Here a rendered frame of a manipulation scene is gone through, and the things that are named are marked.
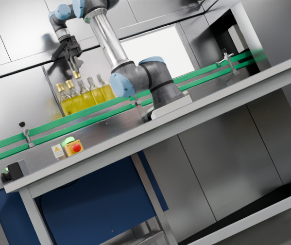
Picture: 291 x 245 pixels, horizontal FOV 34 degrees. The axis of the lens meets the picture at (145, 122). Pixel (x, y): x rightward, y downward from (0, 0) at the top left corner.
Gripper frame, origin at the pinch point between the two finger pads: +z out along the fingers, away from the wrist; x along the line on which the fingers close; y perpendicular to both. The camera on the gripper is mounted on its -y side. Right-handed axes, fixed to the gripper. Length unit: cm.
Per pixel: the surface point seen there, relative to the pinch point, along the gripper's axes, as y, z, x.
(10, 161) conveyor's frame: -52, 34, -16
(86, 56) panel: 13.9, -9.8, 11.9
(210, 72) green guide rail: 76, 27, -4
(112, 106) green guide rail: 6.2, 26.3, -13.5
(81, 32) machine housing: 18.8, -25.3, 14.9
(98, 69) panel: 17.6, -0.5, 11.9
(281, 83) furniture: 60, 52, -74
